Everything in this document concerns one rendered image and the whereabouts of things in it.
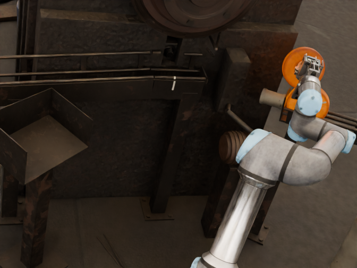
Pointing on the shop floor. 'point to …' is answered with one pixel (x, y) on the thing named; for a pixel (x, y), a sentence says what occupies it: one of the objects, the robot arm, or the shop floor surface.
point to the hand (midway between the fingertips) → (305, 63)
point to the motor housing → (223, 182)
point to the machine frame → (141, 114)
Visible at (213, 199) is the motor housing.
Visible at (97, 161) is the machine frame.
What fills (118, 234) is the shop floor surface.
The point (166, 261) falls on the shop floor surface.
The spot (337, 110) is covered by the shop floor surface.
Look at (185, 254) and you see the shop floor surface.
